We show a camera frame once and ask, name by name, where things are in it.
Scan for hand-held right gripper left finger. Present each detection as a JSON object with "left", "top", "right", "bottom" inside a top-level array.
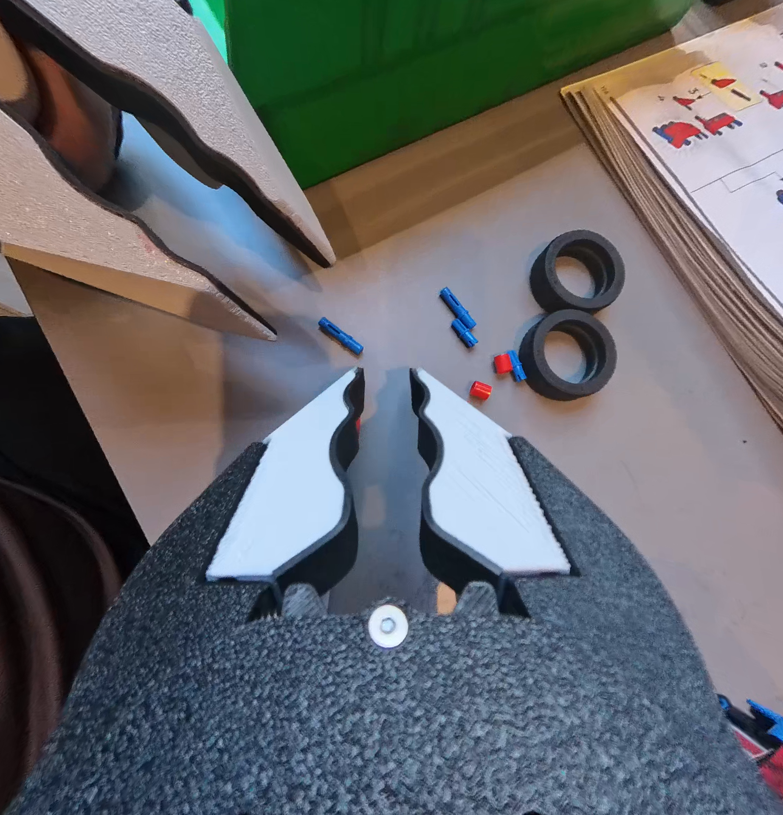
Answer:
[{"left": 206, "top": 367, "right": 367, "bottom": 582}]

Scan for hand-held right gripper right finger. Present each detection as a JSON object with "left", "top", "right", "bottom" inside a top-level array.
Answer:
[{"left": 408, "top": 367, "right": 572, "bottom": 579}]

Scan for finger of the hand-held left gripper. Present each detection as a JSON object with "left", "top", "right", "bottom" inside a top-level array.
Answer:
[
  {"left": 0, "top": 89, "right": 279, "bottom": 342},
  {"left": 0, "top": 0, "right": 337, "bottom": 268}
]

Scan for green plastic bin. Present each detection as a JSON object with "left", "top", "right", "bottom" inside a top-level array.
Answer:
[{"left": 191, "top": 0, "right": 698, "bottom": 190}]

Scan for grey desk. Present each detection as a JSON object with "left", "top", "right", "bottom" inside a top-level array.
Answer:
[{"left": 6, "top": 13, "right": 783, "bottom": 727}]

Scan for person's left hand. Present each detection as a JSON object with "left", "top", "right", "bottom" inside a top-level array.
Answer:
[{"left": 23, "top": 48, "right": 124, "bottom": 193}]

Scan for black rubber toy tire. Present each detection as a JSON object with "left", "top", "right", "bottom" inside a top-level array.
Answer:
[
  {"left": 518, "top": 310, "right": 618, "bottom": 402},
  {"left": 530, "top": 229, "right": 626, "bottom": 313}
]

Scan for person's black pants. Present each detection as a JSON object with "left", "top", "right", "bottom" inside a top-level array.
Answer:
[{"left": 0, "top": 315, "right": 152, "bottom": 561}]

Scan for person's brown sweater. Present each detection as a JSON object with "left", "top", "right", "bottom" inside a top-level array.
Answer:
[{"left": 0, "top": 471, "right": 125, "bottom": 815}]

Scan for toy brick race car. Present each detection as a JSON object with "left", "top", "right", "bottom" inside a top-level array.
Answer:
[{"left": 716, "top": 694, "right": 783, "bottom": 815}]

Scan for open instruction booklet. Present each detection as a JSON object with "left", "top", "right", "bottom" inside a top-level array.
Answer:
[{"left": 560, "top": 0, "right": 783, "bottom": 456}]

